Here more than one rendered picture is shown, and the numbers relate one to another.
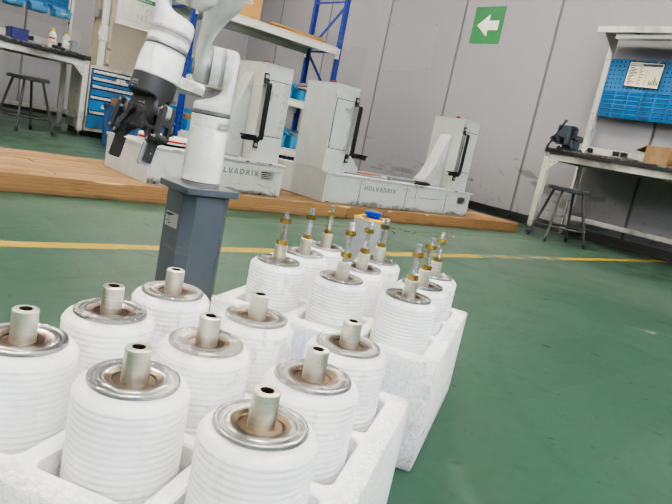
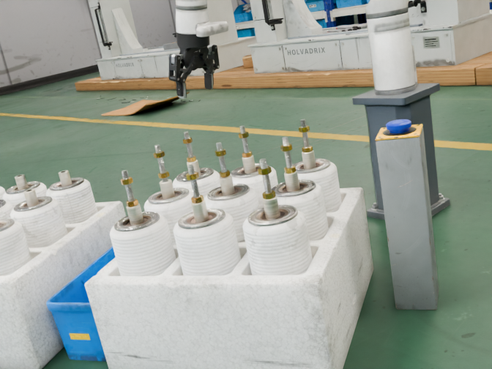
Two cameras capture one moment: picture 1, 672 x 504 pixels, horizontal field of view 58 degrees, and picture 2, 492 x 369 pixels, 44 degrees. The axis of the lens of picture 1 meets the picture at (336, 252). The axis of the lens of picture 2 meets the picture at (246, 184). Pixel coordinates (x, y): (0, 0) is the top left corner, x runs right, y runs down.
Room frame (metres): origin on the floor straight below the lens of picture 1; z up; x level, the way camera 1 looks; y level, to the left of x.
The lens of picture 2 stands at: (1.23, -1.05, 0.57)
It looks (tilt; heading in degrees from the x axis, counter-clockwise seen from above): 17 degrees down; 95
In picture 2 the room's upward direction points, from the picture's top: 11 degrees counter-clockwise
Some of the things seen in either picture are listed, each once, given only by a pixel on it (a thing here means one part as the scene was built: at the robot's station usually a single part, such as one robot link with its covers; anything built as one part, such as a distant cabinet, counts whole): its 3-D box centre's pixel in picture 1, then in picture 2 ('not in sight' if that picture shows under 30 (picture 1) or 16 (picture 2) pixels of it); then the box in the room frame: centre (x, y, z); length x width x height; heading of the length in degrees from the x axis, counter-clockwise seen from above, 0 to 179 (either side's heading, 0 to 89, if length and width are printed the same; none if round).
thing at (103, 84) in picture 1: (101, 103); not in sight; (6.26, 2.67, 0.35); 0.59 x 0.47 x 0.69; 43
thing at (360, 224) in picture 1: (358, 282); (408, 220); (1.40, -0.07, 0.16); 0.07 x 0.07 x 0.31; 73
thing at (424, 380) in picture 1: (344, 349); (244, 275); (1.10, -0.05, 0.09); 0.39 x 0.39 x 0.18; 73
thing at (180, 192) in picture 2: (341, 278); (168, 196); (0.99, -0.02, 0.25); 0.08 x 0.08 x 0.01
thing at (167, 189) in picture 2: (342, 270); (167, 189); (0.99, -0.02, 0.26); 0.02 x 0.02 x 0.03
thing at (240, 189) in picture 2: (361, 268); (228, 192); (1.10, -0.05, 0.25); 0.08 x 0.08 x 0.01
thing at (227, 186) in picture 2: (362, 261); (227, 185); (1.10, -0.05, 0.26); 0.02 x 0.02 x 0.03
